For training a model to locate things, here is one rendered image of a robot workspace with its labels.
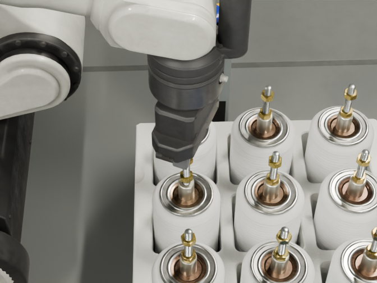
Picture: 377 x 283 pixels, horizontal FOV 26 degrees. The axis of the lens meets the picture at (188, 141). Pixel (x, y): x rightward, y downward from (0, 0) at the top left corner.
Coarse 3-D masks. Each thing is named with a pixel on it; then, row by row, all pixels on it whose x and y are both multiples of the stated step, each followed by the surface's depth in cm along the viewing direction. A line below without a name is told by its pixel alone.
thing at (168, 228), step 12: (156, 192) 114; (216, 192) 114; (156, 204) 113; (216, 204) 113; (156, 216) 114; (168, 216) 112; (204, 216) 112; (216, 216) 114; (156, 228) 117; (168, 228) 113; (180, 228) 112; (192, 228) 112; (204, 228) 113; (216, 228) 117; (156, 240) 120; (168, 240) 116; (180, 240) 114; (204, 240) 116; (216, 240) 120; (156, 252) 123; (216, 252) 122
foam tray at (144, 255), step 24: (144, 144) 129; (216, 144) 129; (144, 168) 126; (216, 168) 129; (144, 192) 123; (312, 192) 123; (144, 216) 120; (312, 216) 128; (144, 240) 117; (312, 240) 117; (144, 264) 115; (240, 264) 116
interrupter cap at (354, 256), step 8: (360, 240) 109; (368, 240) 109; (344, 248) 108; (352, 248) 108; (360, 248) 108; (344, 256) 107; (352, 256) 107; (360, 256) 108; (344, 264) 106; (352, 264) 107; (344, 272) 106; (352, 272) 106; (360, 272) 106; (368, 272) 106; (376, 272) 106; (352, 280) 105; (360, 280) 105; (368, 280) 105; (376, 280) 105
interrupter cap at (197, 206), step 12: (168, 180) 115; (204, 180) 115; (168, 192) 114; (204, 192) 114; (168, 204) 112; (180, 204) 113; (192, 204) 113; (204, 204) 112; (180, 216) 111; (192, 216) 111
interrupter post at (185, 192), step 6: (192, 180) 112; (180, 186) 111; (186, 186) 111; (192, 186) 111; (180, 192) 112; (186, 192) 111; (192, 192) 112; (180, 198) 113; (186, 198) 113; (192, 198) 113
